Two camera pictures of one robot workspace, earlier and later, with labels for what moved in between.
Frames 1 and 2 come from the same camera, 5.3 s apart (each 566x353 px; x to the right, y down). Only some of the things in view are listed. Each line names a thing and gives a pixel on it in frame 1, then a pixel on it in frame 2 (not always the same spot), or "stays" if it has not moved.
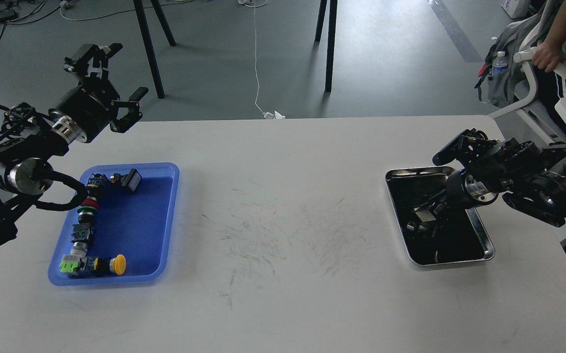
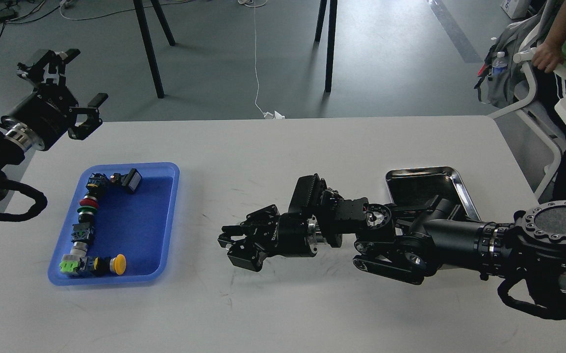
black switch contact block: (83, 232) stays
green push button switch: (86, 214) stays
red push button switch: (90, 201) stays
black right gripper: (462, 192) → (296, 235)
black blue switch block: (97, 185) stays
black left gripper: (87, 112) → (43, 116)
